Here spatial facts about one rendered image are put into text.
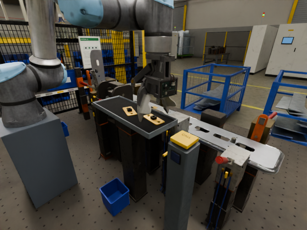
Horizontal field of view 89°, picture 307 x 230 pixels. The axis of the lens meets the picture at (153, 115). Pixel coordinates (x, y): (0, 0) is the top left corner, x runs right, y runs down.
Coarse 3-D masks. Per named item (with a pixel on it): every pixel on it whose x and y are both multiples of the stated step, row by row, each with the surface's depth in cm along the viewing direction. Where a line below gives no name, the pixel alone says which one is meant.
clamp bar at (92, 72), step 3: (96, 69) 117; (90, 72) 114; (93, 72) 115; (96, 72) 117; (93, 75) 116; (93, 78) 117; (96, 78) 118; (93, 81) 120; (96, 81) 119; (96, 84) 119; (96, 87) 120; (96, 90) 124
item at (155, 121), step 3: (150, 114) 58; (144, 117) 56; (147, 117) 56; (150, 117) 55; (153, 117) 54; (156, 117) 54; (150, 120) 54; (153, 120) 54; (156, 120) 54; (159, 120) 54; (162, 120) 54; (153, 123) 52; (156, 123) 52; (159, 123) 52; (162, 123) 52
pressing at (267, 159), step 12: (192, 120) 89; (192, 132) 77; (204, 132) 77; (216, 132) 77; (228, 132) 77; (204, 144) 70; (216, 144) 69; (228, 144) 69; (252, 144) 69; (264, 144) 69; (252, 156) 62; (264, 156) 62; (276, 156) 62; (264, 168) 55; (276, 168) 56
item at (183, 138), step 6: (180, 132) 47; (186, 132) 47; (174, 138) 44; (180, 138) 44; (186, 138) 44; (192, 138) 44; (198, 138) 45; (180, 144) 43; (186, 144) 42; (192, 144) 43
